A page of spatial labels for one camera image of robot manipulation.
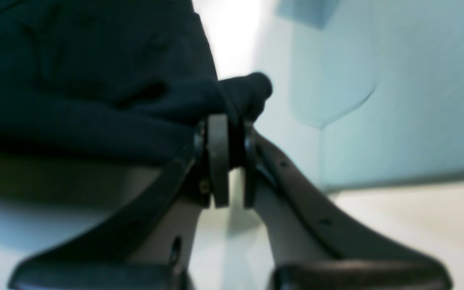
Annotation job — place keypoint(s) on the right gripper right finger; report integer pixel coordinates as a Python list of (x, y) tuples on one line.
[(316, 245)]

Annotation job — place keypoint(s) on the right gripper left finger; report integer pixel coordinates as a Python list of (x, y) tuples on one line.
[(145, 245)]

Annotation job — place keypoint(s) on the black T-shirt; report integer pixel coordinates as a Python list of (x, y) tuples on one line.
[(124, 79)]

